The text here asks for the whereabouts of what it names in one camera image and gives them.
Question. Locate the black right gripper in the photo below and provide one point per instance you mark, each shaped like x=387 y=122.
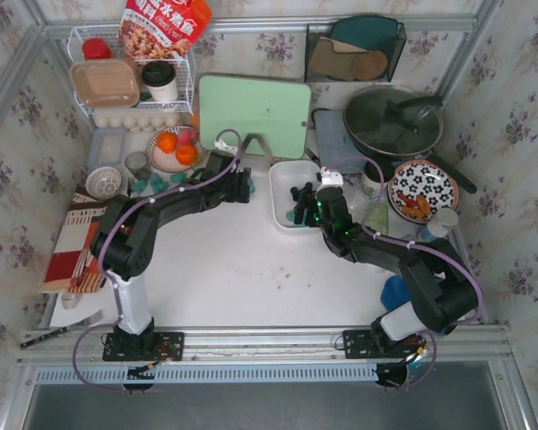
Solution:
x=308 y=205

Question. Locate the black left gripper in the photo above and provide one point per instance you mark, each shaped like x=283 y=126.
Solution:
x=243 y=184

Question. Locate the white storage basket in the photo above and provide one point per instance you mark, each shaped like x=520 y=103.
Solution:
x=282 y=177

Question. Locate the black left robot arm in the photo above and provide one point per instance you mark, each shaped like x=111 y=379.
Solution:
x=123 y=246

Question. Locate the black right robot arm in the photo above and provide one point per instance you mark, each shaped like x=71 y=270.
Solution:
x=440 y=289

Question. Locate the white coffee cup black lid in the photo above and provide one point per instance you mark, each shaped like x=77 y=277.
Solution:
x=160 y=79

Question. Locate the grey blue rectangular tray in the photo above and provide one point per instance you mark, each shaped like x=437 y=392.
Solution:
x=335 y=146

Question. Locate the green cup right side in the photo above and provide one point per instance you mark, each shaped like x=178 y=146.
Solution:
x=376 y=218

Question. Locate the pink fruit plate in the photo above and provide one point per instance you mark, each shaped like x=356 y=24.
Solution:
x=175 y=149

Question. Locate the green cutting board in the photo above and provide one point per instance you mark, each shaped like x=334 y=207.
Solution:
x=276 y=110

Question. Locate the grey glass cup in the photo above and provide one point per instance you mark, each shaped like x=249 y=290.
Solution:
x=138 y=165

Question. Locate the floral patterned plate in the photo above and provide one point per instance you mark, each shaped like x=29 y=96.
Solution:
x=419 y=189

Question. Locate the egg carton tray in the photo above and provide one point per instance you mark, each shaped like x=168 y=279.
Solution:
x=136 y=122

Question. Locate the blue sponge cloth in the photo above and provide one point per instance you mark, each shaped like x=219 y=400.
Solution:
x=394 y=293

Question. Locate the black frying pan with lid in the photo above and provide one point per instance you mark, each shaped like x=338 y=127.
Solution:
x=393 y=122

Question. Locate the white round strainer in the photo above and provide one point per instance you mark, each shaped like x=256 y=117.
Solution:
x=103 y=183

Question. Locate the white bottle blue label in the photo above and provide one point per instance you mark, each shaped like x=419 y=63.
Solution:
x=440 y=224

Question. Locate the clear lidded container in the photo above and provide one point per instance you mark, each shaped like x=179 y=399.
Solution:
x=107 y=147

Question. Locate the round cork coaster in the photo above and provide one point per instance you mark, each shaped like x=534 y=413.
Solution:
x=369 y=65

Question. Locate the brown square container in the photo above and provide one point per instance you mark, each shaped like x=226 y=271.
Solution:
x=107 y=83

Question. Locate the black mesh organizer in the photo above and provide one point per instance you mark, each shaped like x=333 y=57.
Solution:
x=329 y=54

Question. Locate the red snack bag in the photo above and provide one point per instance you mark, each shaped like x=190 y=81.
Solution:
x=158 y=29

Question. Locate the striped red cloth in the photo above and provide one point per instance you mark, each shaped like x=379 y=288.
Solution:
x=73 y=268

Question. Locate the red jar lid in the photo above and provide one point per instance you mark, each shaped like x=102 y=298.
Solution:
x=96 y=49

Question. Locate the white wire rack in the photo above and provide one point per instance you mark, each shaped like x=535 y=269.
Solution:
x=184 y=66

